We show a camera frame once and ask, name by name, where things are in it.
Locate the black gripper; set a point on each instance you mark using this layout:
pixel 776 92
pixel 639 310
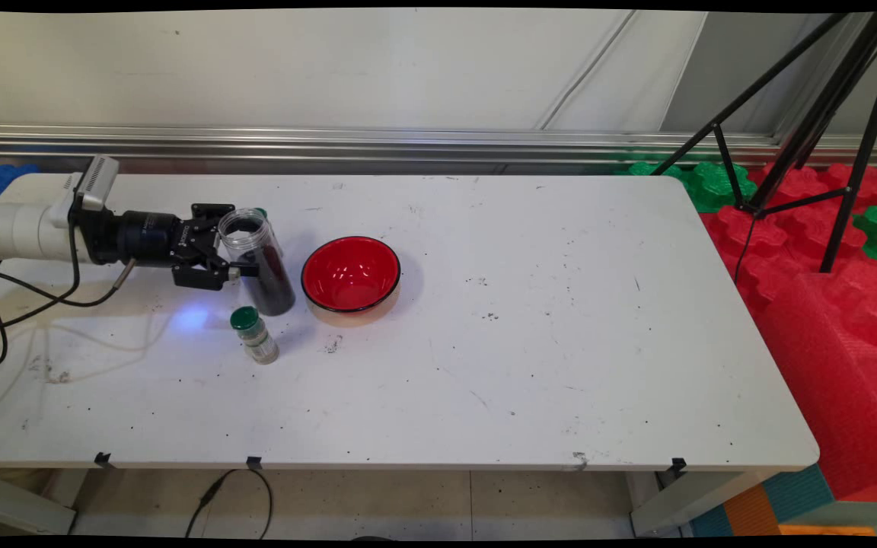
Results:
pixel 141 237

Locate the clear plastic jar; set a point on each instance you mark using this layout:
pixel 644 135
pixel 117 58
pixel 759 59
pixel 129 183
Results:
pixel 244 236

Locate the black seeds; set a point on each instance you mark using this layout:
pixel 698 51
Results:
pixel 271 289

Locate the green capped spice bottle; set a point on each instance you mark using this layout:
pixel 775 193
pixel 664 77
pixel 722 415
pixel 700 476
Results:
pixel 261 212
pixel 256 339

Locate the red bowl with black rim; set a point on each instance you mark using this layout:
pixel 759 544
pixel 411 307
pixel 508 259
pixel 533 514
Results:
pixel 351 274

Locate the blue foam block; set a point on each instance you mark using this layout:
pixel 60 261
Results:
pixel 1 179

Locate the black tape strip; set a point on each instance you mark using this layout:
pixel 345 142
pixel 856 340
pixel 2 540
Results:
pixel 678 464
pixel 102 459
pixel 253 462

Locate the grey table leg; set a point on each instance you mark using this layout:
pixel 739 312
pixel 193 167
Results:
pixel 682 502
pixel 20 506

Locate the red foam floor blocks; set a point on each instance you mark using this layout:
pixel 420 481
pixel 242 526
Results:
pixel 773 236

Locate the orange foam mat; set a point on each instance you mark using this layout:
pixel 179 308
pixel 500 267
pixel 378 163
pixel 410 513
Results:
pixel 751 511

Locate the black tripod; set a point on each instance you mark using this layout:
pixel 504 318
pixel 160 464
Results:
pixel 819 114

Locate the teal foam mat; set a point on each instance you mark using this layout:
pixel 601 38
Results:
pixel 800 491

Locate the large red foam block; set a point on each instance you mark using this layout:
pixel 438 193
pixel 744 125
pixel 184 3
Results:
pixel 842 365

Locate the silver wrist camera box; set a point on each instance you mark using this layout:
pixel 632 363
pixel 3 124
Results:
pixel 96 183

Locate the aluminium rail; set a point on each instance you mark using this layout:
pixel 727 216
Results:
pixel 408 148

